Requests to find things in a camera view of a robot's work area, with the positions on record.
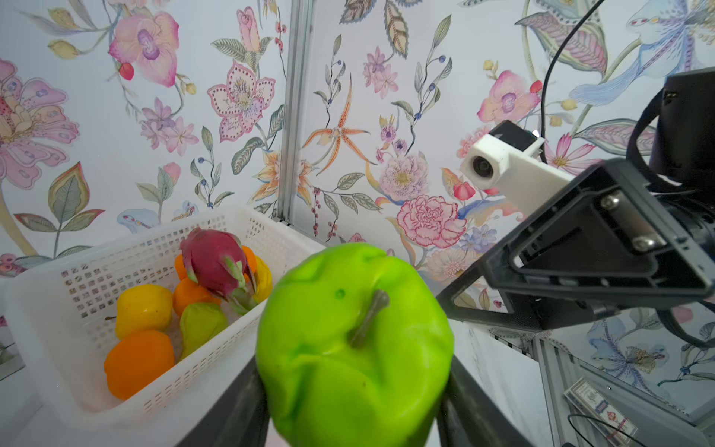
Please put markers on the green fruit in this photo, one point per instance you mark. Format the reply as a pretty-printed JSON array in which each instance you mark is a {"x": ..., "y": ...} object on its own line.
[{"x": 199, "y": 323}]

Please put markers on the small card box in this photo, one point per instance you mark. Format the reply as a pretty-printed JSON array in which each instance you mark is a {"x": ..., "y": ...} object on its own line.
[{"x": 592, "y": 406}]

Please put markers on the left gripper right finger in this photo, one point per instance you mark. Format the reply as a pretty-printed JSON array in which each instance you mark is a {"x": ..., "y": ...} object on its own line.
[{"x": 468, "y": 417}]

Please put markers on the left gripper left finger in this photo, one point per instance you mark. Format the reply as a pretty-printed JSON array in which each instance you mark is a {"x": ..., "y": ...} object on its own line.
[{"x": 239, "y": 418}]

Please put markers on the orange fruit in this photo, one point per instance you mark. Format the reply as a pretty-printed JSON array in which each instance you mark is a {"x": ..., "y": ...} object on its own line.
[
  {"x": 251, "y": 258},
  {"x": 136, "y": 361},
  {"x": 180, "y": 268},
  {"x": 188, "y": 292}
]

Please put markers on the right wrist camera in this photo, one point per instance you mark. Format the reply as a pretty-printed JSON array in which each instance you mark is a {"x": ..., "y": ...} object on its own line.
[{"x": 506, "y": 159}]

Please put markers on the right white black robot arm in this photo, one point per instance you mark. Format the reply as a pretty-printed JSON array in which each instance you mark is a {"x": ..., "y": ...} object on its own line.
[{"x": 672, "y": 147}]

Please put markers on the red dragon fruit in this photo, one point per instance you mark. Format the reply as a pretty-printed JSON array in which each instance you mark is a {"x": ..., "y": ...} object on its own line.
[{"x": 216, "y": 261}]

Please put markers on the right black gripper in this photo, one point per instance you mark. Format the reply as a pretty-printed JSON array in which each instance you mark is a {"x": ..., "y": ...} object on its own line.
[{"x": 605, "y": 237}]

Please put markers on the green apple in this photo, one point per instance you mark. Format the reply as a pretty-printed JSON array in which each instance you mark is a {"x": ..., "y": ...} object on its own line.
[{"x": 353, "y": 350}]

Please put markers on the yellow banana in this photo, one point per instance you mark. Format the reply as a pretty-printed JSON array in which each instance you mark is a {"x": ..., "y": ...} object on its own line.
[{"x": 265, "y": 281}]

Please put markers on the yellow lemon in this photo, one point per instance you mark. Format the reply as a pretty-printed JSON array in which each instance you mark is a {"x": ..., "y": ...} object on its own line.
[{"x": 143, "y": 308}]

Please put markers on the white plastic basket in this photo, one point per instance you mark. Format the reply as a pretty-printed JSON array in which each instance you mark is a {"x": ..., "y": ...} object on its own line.
[{"x": 62, "y": 316}]

